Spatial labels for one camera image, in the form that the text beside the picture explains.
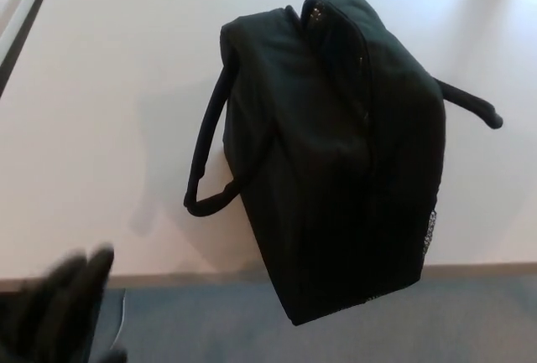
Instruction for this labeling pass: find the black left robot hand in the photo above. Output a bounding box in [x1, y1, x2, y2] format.
[0, 241, 129, 363]

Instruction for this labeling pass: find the black insulated lunch bag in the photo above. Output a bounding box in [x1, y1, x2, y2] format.
[183, 0, 503, 329]

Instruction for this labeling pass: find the white floor cable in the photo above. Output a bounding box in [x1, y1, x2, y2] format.
[109, 289, 128, 342]

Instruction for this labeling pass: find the white desk edge rail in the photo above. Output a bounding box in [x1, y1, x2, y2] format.
[0, 0, 59, 53]

